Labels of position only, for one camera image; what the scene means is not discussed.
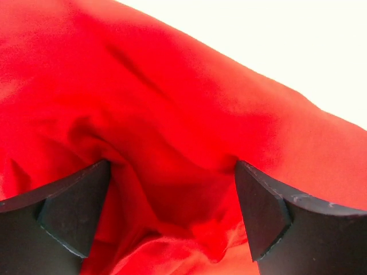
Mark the red t-shirt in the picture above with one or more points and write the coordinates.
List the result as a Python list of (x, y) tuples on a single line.
[(83, 81)]

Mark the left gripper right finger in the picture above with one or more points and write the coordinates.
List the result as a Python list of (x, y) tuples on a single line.
[(291, 232)]

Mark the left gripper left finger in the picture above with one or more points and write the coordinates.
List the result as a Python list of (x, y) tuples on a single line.
[(50, 230)]

